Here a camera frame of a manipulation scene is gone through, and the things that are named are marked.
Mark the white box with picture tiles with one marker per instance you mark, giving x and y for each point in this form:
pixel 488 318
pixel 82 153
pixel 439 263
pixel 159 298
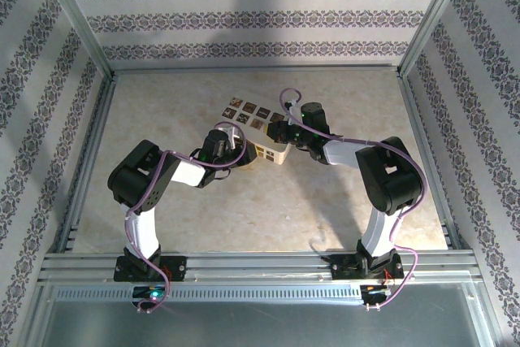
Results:
pixel 260 135

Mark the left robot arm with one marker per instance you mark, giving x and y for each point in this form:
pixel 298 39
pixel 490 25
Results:
pixel 142 225

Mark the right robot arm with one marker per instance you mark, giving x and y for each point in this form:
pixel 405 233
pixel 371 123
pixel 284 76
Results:
pixel 375 229

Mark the left controller board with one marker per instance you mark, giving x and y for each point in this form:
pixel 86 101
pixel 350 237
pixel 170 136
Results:
pixel 150 293

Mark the controller board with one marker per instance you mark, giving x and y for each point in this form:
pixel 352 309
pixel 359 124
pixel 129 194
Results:
pixel 150 293
pixel 375 290

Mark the grey metal panel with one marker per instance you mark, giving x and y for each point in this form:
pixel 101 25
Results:
pixel 260 326

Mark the right controller board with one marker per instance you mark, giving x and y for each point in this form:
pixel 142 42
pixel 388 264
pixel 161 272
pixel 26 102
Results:
pixel 375 290

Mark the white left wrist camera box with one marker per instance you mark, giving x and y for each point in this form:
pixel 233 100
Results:
pixel 231 133

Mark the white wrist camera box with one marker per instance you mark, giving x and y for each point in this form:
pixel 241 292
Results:
pixel 291 113
pixel 231 133

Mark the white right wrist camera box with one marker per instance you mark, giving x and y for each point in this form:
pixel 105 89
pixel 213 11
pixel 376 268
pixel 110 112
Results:
pixel 291 113

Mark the aluminium frame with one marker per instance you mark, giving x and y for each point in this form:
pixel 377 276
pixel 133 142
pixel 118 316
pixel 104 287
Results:
pixel 260 259

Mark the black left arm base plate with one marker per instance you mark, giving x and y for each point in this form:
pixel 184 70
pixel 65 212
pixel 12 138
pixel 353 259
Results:
pixel 174 267

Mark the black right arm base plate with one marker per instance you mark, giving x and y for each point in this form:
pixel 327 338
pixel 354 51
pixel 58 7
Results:
pixel 343 267

